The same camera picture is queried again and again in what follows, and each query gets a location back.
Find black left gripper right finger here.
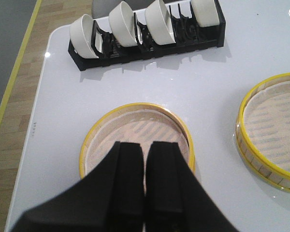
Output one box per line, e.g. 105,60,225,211
145,142,237,232

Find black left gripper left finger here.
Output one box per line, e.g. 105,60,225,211
13,142,144,232

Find bamboo steamer tier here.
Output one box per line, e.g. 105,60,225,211
235,73,290,192
79,102,196,180

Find black dish rack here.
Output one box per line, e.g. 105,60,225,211
68,0,226,71

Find white bowl far left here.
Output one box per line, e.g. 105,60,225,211
70,14,98,58

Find white bowl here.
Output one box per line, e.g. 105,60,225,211
145,0,175,45
109,1,137,47
191,0,219,28
70,14,98,58

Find white bowl far right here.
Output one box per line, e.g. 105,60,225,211
191,0,219,28

